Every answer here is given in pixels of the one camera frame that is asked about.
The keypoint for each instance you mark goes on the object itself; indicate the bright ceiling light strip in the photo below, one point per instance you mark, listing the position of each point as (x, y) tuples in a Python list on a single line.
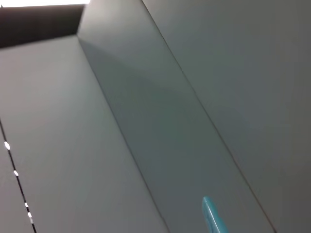
[(43, 2)]

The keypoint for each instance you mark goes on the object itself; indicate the blue capped scissors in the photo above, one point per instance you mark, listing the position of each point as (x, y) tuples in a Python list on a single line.
[(213, 216)]

